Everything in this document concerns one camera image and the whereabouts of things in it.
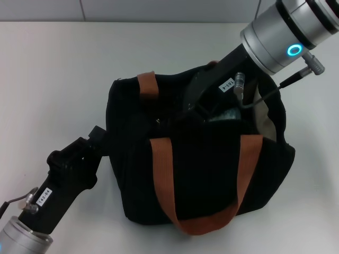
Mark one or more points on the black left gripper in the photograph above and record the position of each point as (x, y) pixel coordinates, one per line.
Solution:
(58, 193)

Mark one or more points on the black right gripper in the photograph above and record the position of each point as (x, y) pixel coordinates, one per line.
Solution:
(209, 79)

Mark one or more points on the silver zipper pull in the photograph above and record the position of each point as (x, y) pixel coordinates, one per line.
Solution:
(158, 121)

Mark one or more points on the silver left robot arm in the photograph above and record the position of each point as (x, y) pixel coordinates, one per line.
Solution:
(21, 235)

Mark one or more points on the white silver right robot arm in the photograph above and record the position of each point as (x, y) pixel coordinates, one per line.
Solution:
(280, 31)

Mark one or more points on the blue white item inside bag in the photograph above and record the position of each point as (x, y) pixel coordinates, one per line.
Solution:
(227, 114)

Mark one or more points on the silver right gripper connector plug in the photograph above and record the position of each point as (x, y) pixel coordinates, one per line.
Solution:
(239, 83)

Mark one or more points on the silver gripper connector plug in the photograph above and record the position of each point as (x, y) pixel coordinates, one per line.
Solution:
(239, 83)
(31, 201)

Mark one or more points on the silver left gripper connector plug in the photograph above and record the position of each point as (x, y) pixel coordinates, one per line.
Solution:
(31, 201)

